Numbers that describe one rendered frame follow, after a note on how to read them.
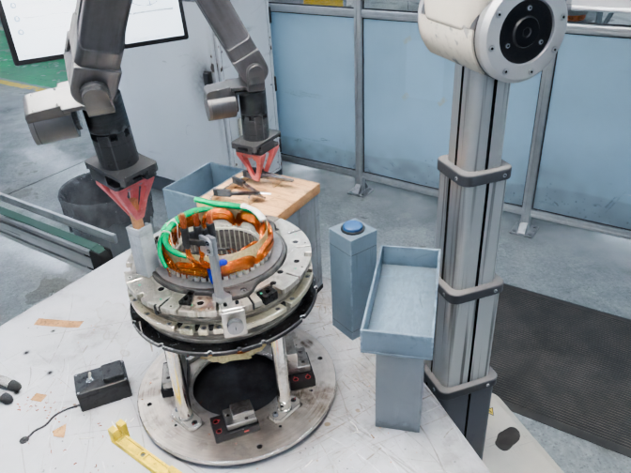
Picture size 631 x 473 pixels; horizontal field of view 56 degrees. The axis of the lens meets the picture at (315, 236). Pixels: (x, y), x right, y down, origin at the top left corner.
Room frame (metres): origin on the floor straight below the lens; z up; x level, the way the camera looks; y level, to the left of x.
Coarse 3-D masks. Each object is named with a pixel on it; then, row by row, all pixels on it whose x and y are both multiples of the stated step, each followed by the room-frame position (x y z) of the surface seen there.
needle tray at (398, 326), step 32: (384, 256) 0.93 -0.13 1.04; (416, 256) 0.91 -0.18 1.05; (384, 288) 0.85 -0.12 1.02; (416, 288) 0.84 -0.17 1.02; (384, 320) 0.76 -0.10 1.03; (416, 320) 0.76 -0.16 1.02; (384, 352) 0.68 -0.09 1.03; (416, 352) 0.67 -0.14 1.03; (384, 384) 0.76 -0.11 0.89; (416, 384) 0.74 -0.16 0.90; (384, 416) 0.76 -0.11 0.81; (416, 416) 0.74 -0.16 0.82
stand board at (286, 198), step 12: (228, 180) 1.24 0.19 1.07; (252, 180) 1.24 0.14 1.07; (264, 180) 1.23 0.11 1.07; (300, 180) 1.22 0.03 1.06; (276, 192) 1.17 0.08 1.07; (288, 192) 1.17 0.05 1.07; (300, 192) 1.16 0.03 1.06; (312, 192) 1.18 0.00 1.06; (252, 204) 1.12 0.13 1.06; (264, 204) 1.12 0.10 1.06; (276, 204) 1.11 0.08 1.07; (288, 204) 1.11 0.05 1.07; (300, 204) 1.14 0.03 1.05; (276, 216) 1.06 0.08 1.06; (288, 216) 1.10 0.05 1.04
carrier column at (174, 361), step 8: (168, 352) 0.77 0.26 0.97; (168, 360) 0.77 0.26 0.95; (176, 360) 0.77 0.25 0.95; (168, 368) 0.77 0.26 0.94; (176, 368) 0.77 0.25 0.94; (176, 376) 0.77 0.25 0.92; (184, 376) 0.78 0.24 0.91; (176, 384) 0.77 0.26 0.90; (184, 384) 0.78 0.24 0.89; (176, 392) 0.77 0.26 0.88; (184, 392) 0.77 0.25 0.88; (176, 400) 0.77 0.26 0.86; (184, 400) 0.77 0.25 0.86; (184, 408) 0.77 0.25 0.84; (184, 416) 0.77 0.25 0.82; (192, 416) 0.78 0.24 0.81
